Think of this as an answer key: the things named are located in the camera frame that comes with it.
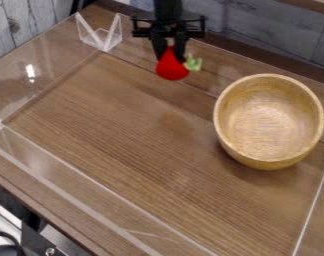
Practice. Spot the clear acrylic tray wall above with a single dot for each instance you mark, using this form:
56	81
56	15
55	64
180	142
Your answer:
108	151

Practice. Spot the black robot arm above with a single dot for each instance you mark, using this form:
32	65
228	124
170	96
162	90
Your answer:
167	10

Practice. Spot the black table clamp bracket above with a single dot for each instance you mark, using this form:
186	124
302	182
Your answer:
35	244

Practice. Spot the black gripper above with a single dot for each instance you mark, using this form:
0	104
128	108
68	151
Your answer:
188	26

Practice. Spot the wooden bowl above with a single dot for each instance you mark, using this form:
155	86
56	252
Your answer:
268	121

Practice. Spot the red toy strawberry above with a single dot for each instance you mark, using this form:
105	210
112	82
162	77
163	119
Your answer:
171	69

